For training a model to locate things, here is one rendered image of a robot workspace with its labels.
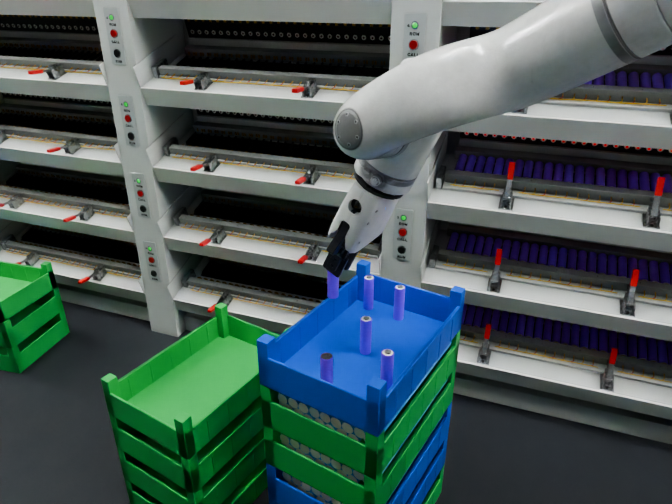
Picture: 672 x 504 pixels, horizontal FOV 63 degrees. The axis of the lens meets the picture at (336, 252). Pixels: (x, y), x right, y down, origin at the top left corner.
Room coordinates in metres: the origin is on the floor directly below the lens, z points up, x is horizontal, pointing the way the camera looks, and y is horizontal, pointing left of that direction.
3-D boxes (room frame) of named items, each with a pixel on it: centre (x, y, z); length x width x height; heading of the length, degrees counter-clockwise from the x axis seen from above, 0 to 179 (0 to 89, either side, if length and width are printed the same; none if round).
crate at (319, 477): (0.72, -0.05, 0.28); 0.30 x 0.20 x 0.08; 148
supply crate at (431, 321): (0.72, -0.05, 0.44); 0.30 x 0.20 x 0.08; 148
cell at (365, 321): (0.72, -0.05, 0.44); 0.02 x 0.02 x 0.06
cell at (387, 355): (0.63, -0.07, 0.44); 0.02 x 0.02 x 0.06
